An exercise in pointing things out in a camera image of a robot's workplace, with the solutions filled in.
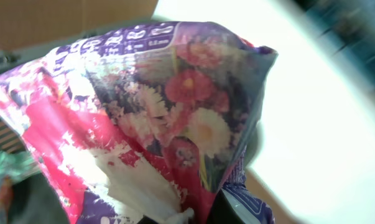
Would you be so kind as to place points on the teal tissue packet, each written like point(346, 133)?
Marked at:
point(18, 167)

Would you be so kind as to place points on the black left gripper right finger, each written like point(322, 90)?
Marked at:
point(228, 210)

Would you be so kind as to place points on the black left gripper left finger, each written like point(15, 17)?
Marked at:
point(35, 202)

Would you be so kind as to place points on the purple pink floral liner pack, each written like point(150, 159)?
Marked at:
point(143, 121)

